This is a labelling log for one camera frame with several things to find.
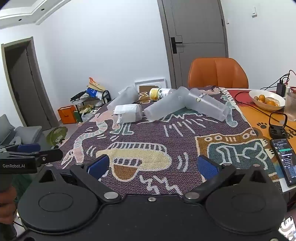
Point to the orange box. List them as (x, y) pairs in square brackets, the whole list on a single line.
[(67, 114)]

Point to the paper-wrapped white cup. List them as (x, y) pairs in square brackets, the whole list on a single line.
[(129, 113)]

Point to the dark brown door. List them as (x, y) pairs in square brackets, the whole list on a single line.
[(25, 88)]

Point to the red basket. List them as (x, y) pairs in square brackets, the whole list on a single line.
[(292, 90)]

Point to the frosted plastic cup with stickers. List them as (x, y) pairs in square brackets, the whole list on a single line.
[(208, 104)]

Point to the grey sofa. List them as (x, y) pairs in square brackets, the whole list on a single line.
[(20, 135)]

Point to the yellow drink bottle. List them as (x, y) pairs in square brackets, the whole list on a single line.
[(159, 93)]

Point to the orange leather chair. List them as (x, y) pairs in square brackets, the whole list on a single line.
[(217, 73)]

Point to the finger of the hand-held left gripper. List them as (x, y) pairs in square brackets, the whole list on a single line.
[(29, 147), (52, 155)]

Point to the brown cardboard box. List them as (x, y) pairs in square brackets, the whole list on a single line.
[(144, 89)]

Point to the cluttered black rack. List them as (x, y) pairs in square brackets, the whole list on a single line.
[(92, 99)]

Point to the black charger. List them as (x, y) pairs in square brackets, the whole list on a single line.
[(281, 88)]

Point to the white bowl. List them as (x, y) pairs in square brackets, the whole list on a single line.
[(266, 105)]

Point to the grey door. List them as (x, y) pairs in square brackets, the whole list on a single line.
[(198, 46)]

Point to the white framed board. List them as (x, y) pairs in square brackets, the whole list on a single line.
[(150, 81)]

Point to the black smartphone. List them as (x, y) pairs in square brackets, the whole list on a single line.
[(285, 160)]

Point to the printed woven blanket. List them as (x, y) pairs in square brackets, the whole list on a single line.
[(173, 139)]

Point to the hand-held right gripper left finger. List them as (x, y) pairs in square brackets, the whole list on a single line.
[(99, 166)]

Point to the orange paw-print desk mat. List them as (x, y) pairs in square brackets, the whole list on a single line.
[(259, 121)]

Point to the person's left hand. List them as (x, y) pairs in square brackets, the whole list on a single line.
[(7, 205)]

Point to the ribbed clear glass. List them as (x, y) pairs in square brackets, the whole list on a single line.
[(291, 107)]

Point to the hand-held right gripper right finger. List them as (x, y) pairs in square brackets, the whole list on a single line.
[(207, 167)]

